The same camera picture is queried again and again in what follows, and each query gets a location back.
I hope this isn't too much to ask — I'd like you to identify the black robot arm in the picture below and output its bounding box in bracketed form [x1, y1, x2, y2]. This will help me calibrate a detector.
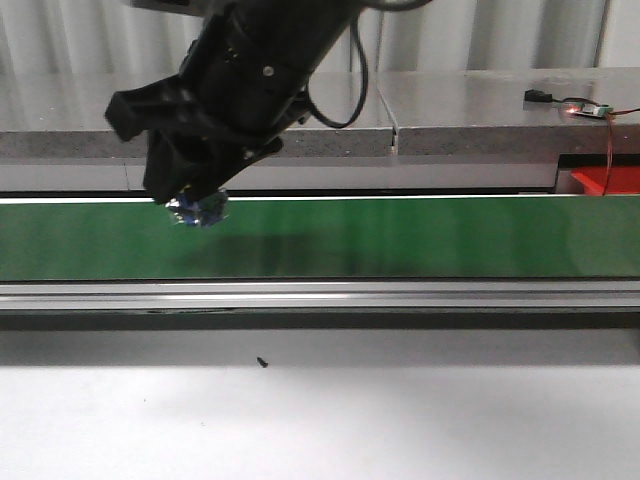
[105, 1, 369, 204]

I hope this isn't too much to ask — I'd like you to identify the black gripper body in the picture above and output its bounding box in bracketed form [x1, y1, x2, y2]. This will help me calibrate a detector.
[103, 9, 314, 161]

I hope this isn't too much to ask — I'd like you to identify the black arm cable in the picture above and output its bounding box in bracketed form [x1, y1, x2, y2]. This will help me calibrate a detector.
[304, 0, 431, 130]

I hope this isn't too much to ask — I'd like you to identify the white pleated curtain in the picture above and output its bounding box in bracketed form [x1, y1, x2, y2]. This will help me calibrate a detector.
[1, 1, 639, 76]

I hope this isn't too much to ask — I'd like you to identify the black plug connector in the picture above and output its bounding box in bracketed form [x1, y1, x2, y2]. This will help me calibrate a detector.
[523, 89, 554, 104]

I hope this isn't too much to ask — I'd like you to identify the red plastic tray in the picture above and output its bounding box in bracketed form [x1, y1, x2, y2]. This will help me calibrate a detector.
[571, 166, 639, 196]

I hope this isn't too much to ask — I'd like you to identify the small green circuit board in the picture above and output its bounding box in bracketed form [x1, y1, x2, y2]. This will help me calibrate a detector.
[563, 102, 613, 119]

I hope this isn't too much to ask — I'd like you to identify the green conveyor belt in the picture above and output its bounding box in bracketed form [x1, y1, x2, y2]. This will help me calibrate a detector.
[1, 196, 639, 282]

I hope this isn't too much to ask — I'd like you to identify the red mushroom push button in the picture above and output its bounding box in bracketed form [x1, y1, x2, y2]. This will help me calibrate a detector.
[164, 190, 229, 228]

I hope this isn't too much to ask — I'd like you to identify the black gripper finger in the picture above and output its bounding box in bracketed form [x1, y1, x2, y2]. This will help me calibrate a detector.
[187, 137, 283, 200]
[143, 130, 200, 204]

